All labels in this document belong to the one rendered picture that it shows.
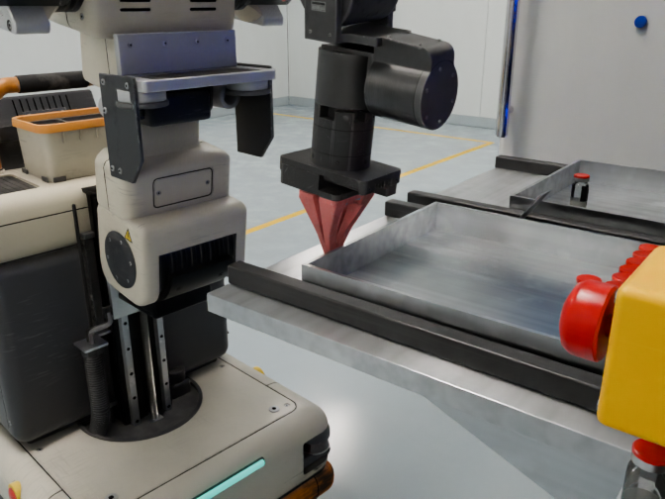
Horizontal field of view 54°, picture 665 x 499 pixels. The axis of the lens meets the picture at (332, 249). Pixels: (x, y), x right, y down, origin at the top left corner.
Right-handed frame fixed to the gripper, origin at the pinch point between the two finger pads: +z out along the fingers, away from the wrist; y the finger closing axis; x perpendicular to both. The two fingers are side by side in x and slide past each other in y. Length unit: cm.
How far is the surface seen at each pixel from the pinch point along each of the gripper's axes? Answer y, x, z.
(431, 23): -297, 546, 21
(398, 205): -5.2, 20.9, 1.7
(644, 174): 17, 54, -2
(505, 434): 21.6, -1.9, 9.9
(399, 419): -37, 93, 94
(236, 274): -6.1, -7.5, 2.6
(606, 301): 29.8, -18.6, -12.7
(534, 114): -14, 87, -1
